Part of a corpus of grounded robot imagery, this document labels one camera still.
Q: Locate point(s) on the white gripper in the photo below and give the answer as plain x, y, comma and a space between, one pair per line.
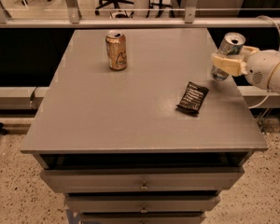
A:
258, 66

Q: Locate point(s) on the blue silver redbull can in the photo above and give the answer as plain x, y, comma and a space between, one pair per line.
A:
231, 44

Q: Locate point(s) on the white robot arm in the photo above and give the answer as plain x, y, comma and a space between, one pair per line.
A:
261, 68

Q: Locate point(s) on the black rxbar chocolate wrapper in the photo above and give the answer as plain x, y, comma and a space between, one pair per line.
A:
192, 98

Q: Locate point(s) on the gold soda can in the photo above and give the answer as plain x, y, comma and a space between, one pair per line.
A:
116, 50

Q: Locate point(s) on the top grey drawer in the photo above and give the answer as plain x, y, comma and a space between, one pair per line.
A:
101, 181

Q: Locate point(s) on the grey drawer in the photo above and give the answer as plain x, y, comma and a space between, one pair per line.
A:
145, 219
101, 181
141, 204

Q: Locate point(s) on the grey drawer cabinet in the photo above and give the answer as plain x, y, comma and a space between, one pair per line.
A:
94, 118

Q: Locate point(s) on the bottom grey drawer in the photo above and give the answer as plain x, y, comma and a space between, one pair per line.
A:
145, 219

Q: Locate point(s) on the middle grey drawer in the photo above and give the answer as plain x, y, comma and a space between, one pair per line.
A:
141, 204

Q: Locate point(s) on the metal railing frame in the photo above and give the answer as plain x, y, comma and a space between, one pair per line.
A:
143, 13

